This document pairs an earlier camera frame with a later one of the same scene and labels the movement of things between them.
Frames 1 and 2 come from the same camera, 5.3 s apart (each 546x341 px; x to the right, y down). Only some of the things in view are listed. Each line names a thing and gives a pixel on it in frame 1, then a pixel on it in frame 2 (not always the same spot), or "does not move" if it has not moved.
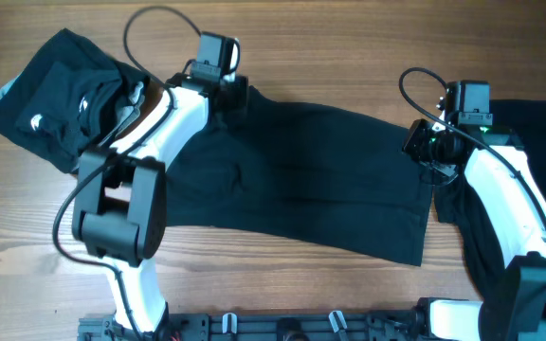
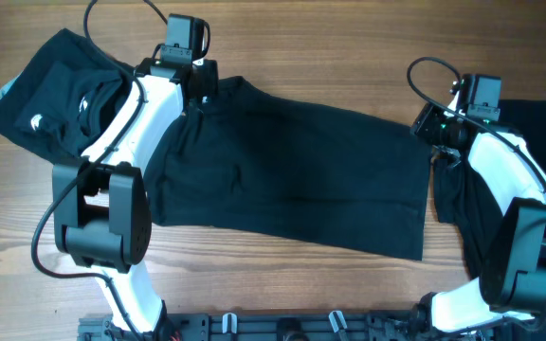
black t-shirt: x=305 y=175 does not move
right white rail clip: x=337 y=320 does not move
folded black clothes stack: x=63 y=102 does not move
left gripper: x=241 y=95 to x=210 y=85
